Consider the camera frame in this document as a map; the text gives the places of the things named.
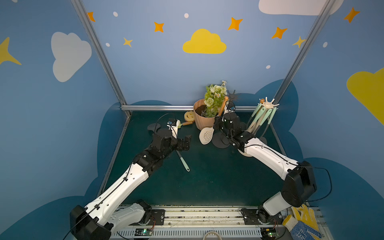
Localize grey skimmer mint handle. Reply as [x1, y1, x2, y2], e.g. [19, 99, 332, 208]
[253, 109, 273, 135]
[247, 103, 263, 127]
[260, 107, 278, 145]
[176, 151, 190, 172]

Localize cream skimmer wooden handle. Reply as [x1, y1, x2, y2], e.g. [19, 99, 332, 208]
[199, 96, 229, 145]

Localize all grey slotted skimmer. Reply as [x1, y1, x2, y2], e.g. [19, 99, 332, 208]
[147, 123, 161, 133]

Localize cream skimmer mint handle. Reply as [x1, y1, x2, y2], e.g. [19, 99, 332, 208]
[247, 106, 267, 134]

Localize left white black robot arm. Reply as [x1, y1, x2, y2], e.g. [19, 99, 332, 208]
[69, 127, 192, 240]

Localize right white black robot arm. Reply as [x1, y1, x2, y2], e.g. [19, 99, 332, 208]
[214, 113, 317, 223]

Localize dark grey utensil rack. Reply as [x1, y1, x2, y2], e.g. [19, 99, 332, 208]
[212, 90, 238, 149]

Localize cream utensil rack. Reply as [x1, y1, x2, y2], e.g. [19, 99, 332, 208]
[238, 96, 280, 158]

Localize green small spatula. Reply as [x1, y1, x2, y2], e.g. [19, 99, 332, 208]
[178, 121, 194, 128]

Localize pink ribbed flower pot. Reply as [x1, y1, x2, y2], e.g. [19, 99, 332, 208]
[193, 99, 223, 130]

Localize yellow smiley sponge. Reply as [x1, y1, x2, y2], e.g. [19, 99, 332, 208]
[184, 111, 195, 122]

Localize green white artificial flowers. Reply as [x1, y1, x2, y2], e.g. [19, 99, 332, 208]
[202, 80, 228, 118]

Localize yellow blue work glove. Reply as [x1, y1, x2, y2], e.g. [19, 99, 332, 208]
[283, 204, 322, 240]

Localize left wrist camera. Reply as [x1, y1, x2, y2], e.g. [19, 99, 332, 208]
[167, 119, 182, 139]

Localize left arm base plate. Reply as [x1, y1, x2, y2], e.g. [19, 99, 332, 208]
[140, 209, 166, 226]

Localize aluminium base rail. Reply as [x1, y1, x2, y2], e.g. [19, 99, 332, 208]
[109, 206, 293, 240]

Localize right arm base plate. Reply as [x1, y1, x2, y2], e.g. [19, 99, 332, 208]
[240, 208, 283, 225]

